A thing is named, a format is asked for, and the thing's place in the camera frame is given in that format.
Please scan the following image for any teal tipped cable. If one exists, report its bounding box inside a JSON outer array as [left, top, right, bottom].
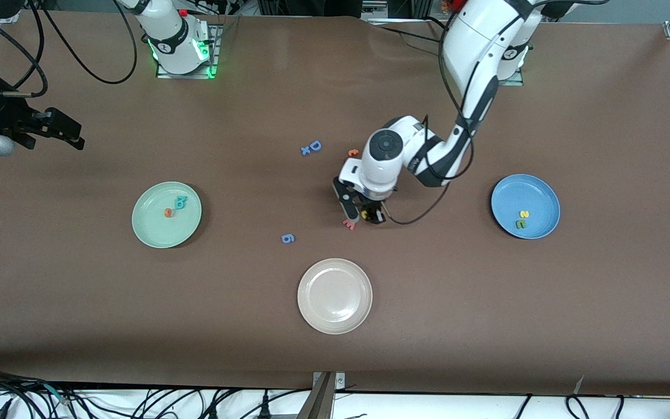
[[41, 381, 74, 406]]

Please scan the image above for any blue round plate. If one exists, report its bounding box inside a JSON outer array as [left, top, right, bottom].
[[491, 174, 561, 240]]

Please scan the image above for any pale green round plate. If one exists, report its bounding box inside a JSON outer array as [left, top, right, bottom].
[[131, 182, 202, 249]]

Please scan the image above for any aluminium frame beam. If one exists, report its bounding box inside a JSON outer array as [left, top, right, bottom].
[[296, 371, 347, 419]]

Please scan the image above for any beige round plate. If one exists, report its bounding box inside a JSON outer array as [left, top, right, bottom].
[[297, 258, 373, 335]]

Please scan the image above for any grey metal rack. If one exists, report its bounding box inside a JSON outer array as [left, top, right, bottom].
[[361, 0, 411, 19]]

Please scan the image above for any thin black table cable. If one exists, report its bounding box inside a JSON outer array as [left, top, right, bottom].
[[370, 22, 446, 47]]

